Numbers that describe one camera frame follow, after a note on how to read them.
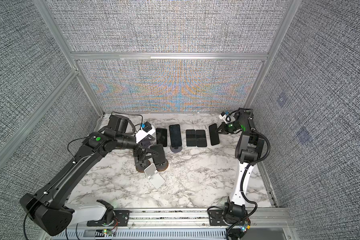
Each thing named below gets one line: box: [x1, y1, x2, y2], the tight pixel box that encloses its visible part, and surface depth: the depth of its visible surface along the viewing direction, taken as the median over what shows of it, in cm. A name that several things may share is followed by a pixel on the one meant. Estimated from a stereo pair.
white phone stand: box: [144, 163, 166, 189], surface depth 87 cm
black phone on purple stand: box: [169, 124, 182, 148], surface depth 94 cm
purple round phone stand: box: [170, 145, 183, 153], surface depth 99 cm
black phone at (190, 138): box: [185, 129, 197, 147], surface depth 106 cm
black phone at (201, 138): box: [196, 129, 207, 147], surface depth 105 cm
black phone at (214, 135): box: [208, 123, 220, 146], surface depth 102 cm
